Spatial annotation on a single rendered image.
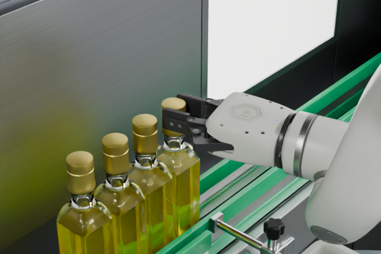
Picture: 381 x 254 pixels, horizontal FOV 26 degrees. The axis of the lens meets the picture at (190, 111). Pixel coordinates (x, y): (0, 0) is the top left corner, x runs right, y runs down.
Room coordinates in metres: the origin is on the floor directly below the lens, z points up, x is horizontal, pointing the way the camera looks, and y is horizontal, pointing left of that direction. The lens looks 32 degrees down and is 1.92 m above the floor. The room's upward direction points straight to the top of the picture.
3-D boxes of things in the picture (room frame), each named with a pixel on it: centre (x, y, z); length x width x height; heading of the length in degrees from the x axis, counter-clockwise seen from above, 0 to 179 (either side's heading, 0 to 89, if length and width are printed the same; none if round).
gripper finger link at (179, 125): (0.93, 0.01, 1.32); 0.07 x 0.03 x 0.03; 64
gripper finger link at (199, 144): (0.90, -0.04, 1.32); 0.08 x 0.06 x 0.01; 122
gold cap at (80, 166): (0.84, 0.14, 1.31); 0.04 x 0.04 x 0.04
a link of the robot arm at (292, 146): (0.89, -0.14, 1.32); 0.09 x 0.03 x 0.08; 154
